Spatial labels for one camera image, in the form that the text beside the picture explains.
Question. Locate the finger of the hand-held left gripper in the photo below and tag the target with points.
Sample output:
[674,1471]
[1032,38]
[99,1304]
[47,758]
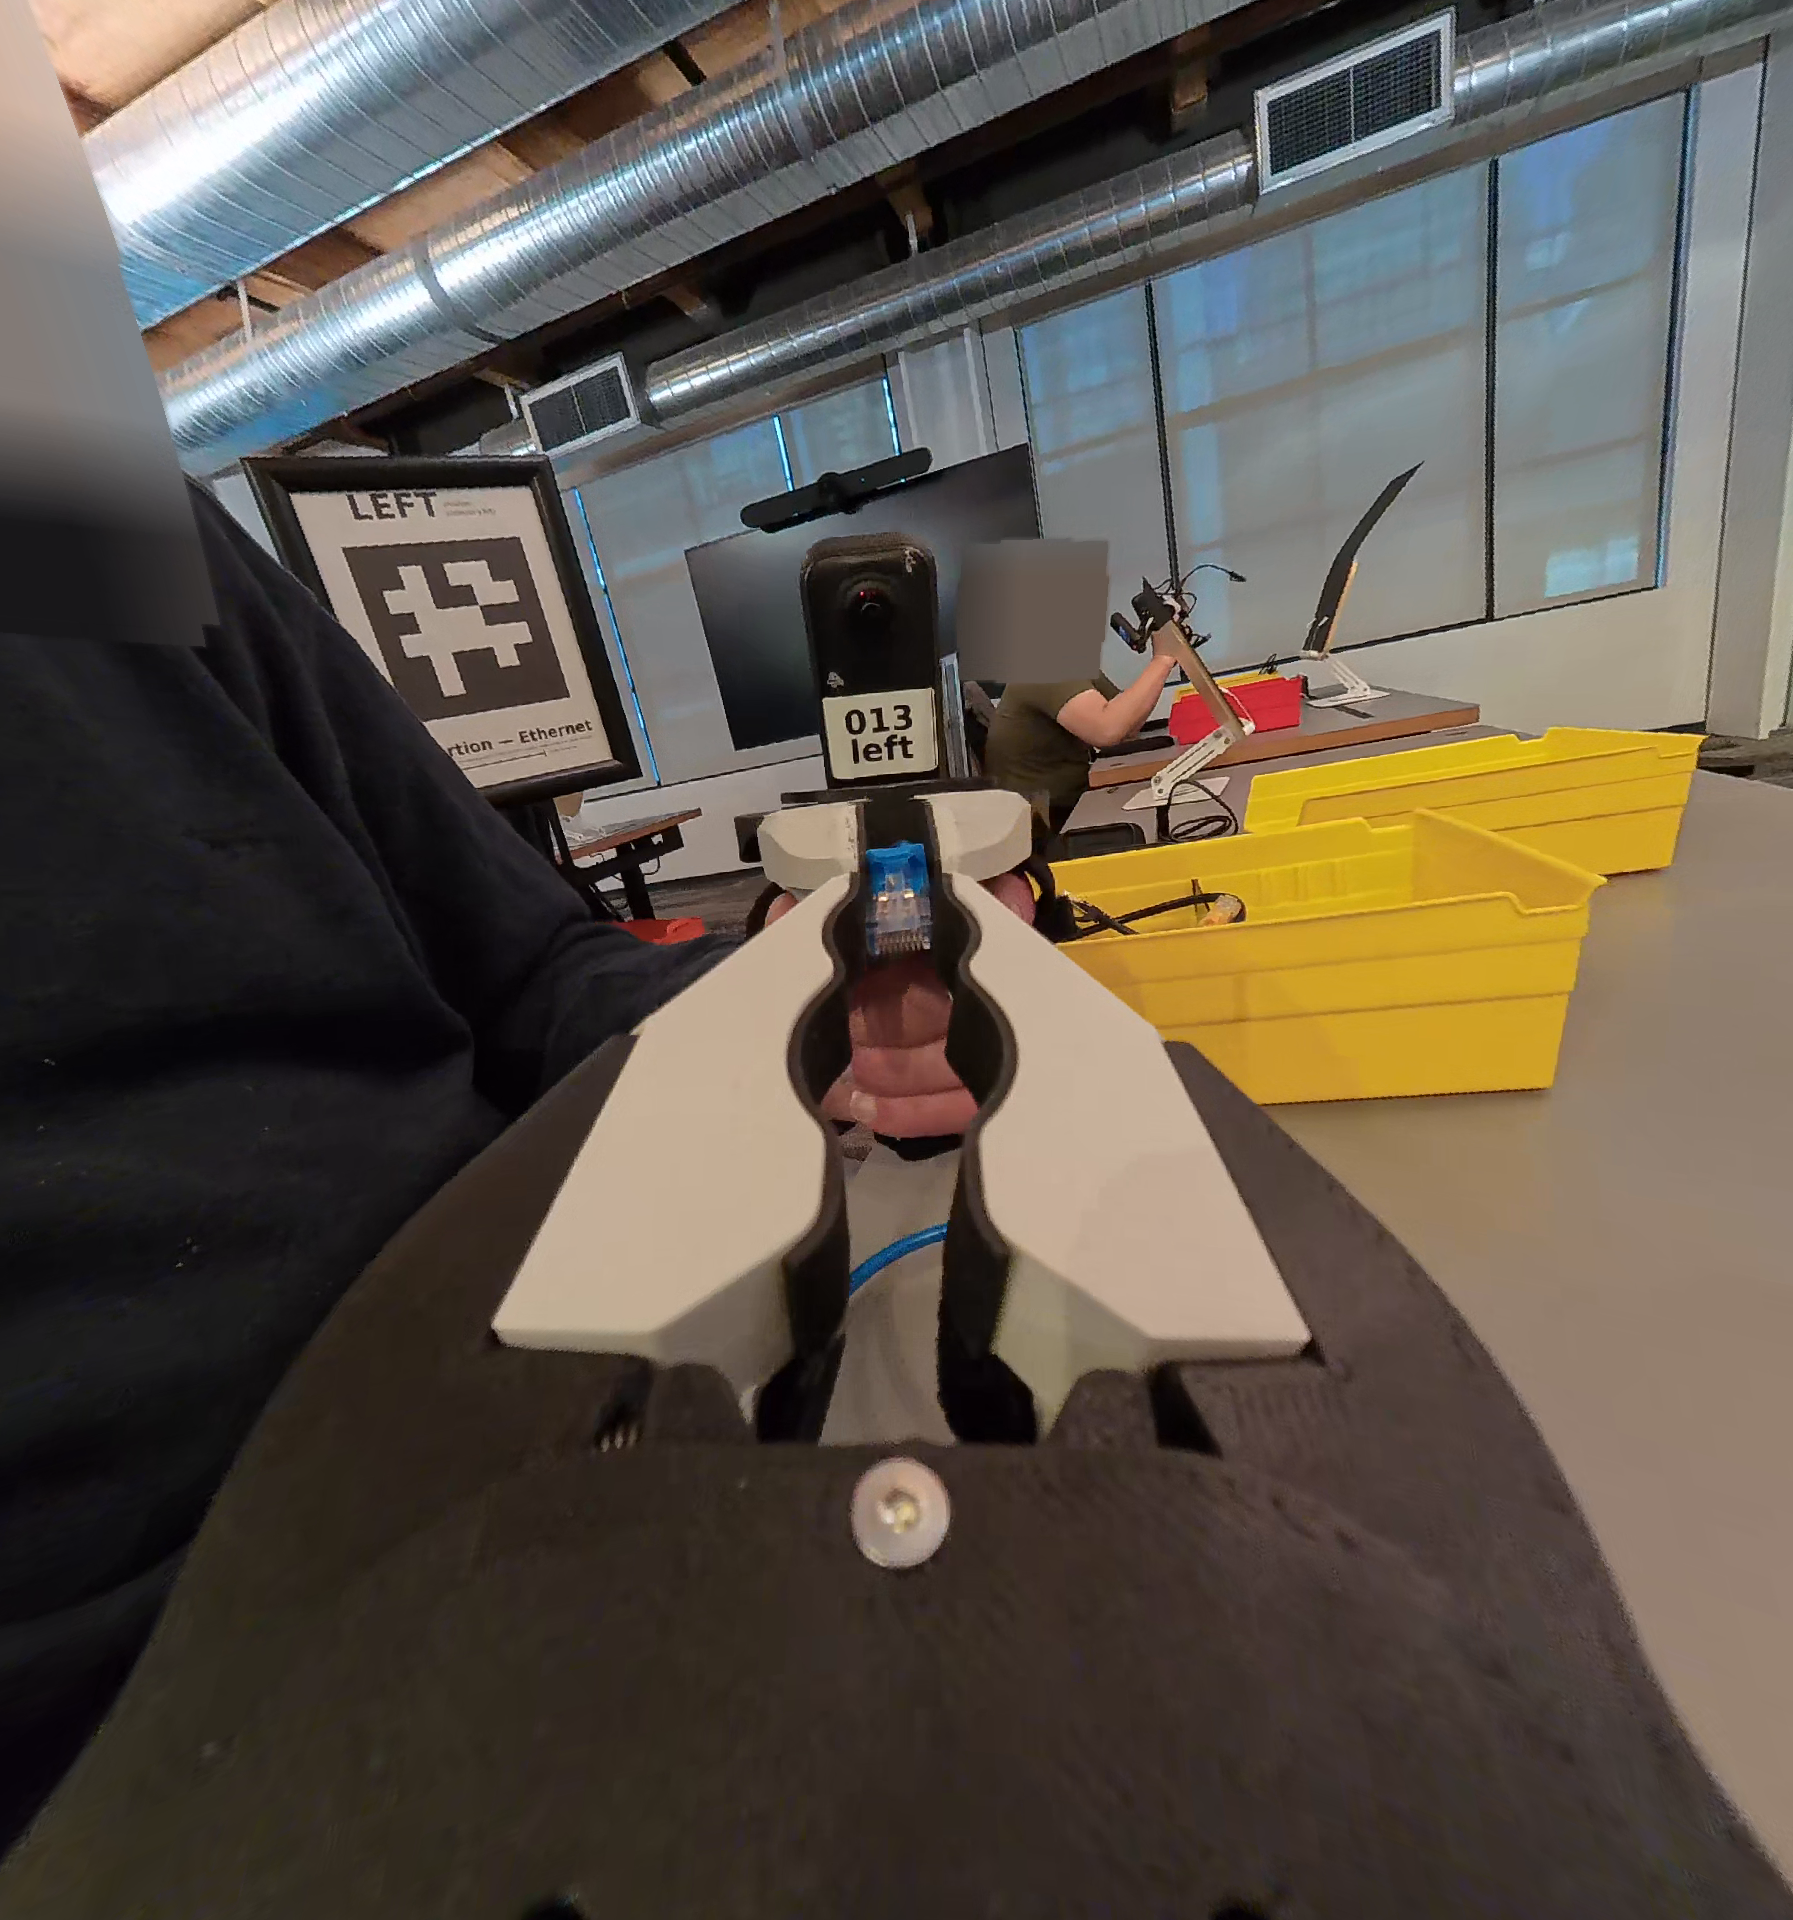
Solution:
[808,848]
[996,836]

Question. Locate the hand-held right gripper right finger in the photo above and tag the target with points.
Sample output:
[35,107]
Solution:
[1138,1199]

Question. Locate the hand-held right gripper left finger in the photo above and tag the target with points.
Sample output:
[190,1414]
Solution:
[657,1170]

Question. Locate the yellow plastic bin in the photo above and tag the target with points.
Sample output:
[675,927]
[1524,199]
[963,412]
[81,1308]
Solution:
[1525,794]
[1317,976]

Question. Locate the person's left forearm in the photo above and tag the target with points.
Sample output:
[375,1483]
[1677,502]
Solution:
[612,991]

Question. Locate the person's left hand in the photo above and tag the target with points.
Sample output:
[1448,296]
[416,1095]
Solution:
[912,1074]

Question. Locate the large black monitor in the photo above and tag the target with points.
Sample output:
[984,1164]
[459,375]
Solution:
[747,630]

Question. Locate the black video bar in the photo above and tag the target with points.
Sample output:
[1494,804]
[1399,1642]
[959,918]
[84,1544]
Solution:
[836,493]

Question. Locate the small wooden desk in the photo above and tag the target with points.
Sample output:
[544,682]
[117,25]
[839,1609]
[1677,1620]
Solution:
[633,833]

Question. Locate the red plastic bin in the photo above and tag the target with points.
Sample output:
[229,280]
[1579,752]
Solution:
[1243,709]

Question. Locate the white vent grille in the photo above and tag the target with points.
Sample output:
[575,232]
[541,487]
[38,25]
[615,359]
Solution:
[1352,96]
[580,403]

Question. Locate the black framed marker sign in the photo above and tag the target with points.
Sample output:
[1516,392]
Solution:
[447,617]

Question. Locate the silver ventilation duct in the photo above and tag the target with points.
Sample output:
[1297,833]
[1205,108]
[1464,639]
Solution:
[689,195]
[1076,226]
[311,122]

